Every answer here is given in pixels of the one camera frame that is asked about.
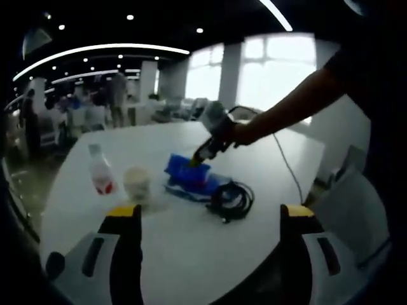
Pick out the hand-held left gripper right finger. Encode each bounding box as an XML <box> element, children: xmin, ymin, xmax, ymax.
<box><xmin>279</xmin><ymin>204</ymin><xmax>354</xmax><ymax>305</ymax></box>

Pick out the large bright window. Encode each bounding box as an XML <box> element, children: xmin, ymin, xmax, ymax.
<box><xmin>243</xmin><ymin>34</ymin><xmax>319</xmax><ymax>112</ymax></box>

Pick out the person's dark shirt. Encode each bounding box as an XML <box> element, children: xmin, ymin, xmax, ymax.
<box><xmin>324</xmin><ymin>0</ymin><xmax>407</xmax><ymax>261</ymax></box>

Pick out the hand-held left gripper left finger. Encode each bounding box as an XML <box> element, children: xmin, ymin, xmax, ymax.
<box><xmin>63</xmin><ymin>205</ymin><xmax>144</xmax><ymax>305</ymax></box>

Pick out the blue mouse pad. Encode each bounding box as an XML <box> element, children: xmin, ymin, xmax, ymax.
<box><xmin>164</xmin><ymin>173</ymin><xmax>233</xmax><ymax>203</ymax></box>

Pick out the curved ceiling light strip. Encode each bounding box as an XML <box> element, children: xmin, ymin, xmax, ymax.
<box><xmin>12</xmin><ymin>43</ymin><xmax>191</xmax><ymax>82</ymax></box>

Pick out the white paper cup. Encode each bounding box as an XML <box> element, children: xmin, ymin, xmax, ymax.
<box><xmin>123</xmin><ymin>166</ymin><xmax>152</xmax><ymax>201</ymax></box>

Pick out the white mesh office chair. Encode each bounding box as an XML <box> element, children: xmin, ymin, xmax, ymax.
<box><xmin>310</xmin><ymin>144</ymin><xmax>392</xmax><ymax>268</ymax></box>

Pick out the narrow bright window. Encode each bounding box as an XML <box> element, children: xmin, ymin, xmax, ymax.
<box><xmin>185</xmin><ymin>44</ymin><xmax>226</xmax><ymax>102</ymax></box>

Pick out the white tabletop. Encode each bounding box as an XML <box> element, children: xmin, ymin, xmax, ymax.
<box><xmin>39</xmin><ymin>122</ymin><xmax>326</xmax><ymax>305</ymax></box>

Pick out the person's right hand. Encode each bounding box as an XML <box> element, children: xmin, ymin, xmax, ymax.
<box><xmin>222</xmin><ymin>122</ymin><xmax>256</xmax><ymax>150</ymax></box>

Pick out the blue tissue packet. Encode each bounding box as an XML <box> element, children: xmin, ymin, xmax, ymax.
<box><xmin>163</xmin><ymin>153</ymin><xmax>212</xmax><ymax>186</ymax></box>

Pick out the clear plastic bottle red label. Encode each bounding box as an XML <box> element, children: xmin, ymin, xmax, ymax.
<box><xmin>88</xmin><ymin>143</ymin><xmax>117</xmax><ymax>196</ymax></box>

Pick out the thin black cable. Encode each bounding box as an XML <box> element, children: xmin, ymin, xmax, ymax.
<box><xmin>226</xmin><ymin>105</ymin><xmax>262</xmax><ymax>123</ymax></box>

